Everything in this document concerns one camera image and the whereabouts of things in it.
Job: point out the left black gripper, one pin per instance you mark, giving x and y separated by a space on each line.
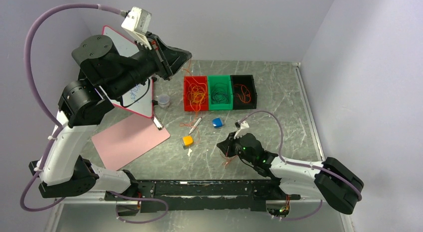
168 60

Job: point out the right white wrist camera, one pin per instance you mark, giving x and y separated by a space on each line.
242 129

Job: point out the white marker pen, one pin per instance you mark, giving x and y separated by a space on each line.
195 125

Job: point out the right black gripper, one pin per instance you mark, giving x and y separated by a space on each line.
227 145

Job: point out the red plastic bin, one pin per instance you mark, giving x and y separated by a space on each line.
195 93

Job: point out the pink clipboard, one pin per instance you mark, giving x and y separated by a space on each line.
127 140

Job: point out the yellow eraser block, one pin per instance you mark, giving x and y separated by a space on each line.
187 141

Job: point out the clear jar of paperclips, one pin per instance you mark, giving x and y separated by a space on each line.
163 100

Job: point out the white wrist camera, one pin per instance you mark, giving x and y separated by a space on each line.
136 24
242 129

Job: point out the green plastic bin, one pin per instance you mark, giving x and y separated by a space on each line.
220 92

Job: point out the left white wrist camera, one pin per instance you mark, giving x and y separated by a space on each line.
136 24

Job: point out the blue eraser block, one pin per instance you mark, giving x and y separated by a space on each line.
217 123

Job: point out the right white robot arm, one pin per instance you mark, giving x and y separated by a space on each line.
328 180

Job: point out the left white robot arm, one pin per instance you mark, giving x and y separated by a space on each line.
105 76

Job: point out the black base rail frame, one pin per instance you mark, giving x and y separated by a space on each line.
153 196

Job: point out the pink framed whiteboard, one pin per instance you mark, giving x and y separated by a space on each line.
138 100

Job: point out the black plastic bin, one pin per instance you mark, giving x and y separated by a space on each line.
244 92

